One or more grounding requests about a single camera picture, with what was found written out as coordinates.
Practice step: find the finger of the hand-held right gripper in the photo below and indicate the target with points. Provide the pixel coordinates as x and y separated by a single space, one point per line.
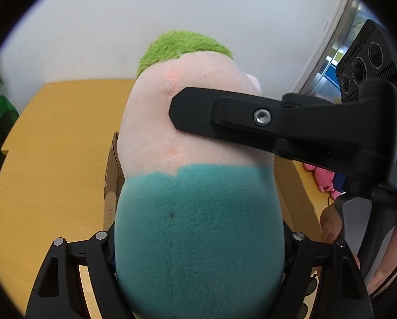
341 181
238 119

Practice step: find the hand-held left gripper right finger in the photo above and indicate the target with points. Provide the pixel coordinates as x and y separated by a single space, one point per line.
299 249

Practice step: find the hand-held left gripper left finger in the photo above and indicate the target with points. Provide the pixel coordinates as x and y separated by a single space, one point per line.
100 247

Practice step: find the brown cardboard box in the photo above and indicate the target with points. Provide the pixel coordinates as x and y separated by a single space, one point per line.
113 172

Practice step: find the green-haired teal plush toy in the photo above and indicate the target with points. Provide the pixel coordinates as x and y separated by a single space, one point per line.
191 212

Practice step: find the person's right hand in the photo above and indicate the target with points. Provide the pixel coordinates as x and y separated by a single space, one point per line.
329 222

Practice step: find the pink plush toy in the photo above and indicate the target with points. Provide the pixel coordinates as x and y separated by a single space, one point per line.
323 181

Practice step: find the metal window frame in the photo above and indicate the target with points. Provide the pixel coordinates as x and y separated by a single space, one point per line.
334 40

